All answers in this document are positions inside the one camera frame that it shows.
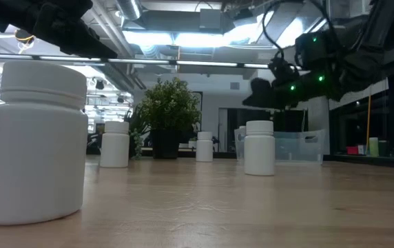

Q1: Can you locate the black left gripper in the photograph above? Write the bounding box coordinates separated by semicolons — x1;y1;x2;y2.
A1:
0;0;118;59

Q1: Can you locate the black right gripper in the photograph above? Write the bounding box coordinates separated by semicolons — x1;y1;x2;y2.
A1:
241;68;343;110

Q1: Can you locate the white pill bottle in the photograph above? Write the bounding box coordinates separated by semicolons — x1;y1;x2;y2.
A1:
0;61;90;227
99;121;130;169
244;120;276;177
196;131;214;163

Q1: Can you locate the clear plastic basket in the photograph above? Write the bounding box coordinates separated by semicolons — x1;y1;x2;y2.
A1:
234;125;326;165

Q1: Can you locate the long linear ceiling light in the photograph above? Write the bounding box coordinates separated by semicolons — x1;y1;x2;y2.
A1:
0;53;303;70

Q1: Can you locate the grey ceiling box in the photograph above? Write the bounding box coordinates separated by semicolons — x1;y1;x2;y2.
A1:
199;8;222;30

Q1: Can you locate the bushy potted plant black pot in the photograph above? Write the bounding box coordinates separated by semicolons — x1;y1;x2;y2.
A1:
141;77;202;160

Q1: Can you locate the potted succulent plant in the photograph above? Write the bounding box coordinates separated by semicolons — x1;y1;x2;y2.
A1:
123;106;153;161

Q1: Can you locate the light green cup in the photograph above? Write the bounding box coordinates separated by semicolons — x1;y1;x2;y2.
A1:
369;136;380;158

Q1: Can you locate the dark green cup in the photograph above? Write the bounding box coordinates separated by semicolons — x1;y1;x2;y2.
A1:
377;139;390;158

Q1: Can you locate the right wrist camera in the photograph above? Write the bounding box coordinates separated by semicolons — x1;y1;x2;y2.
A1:
269;56;300;87

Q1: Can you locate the black ceiling cord reel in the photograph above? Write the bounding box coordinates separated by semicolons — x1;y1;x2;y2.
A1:
13;29;36;54

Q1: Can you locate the silver ventilation duct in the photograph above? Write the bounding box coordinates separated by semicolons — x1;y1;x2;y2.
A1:
114;0;143;21

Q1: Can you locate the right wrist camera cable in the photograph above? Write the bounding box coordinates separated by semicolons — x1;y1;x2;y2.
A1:
261;0;308;61

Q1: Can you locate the yellow hanging cable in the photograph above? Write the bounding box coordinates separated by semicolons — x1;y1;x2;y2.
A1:
365;95;373;154

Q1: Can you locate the black aluminium table frame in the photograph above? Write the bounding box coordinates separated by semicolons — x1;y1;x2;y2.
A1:
0;144;394;170

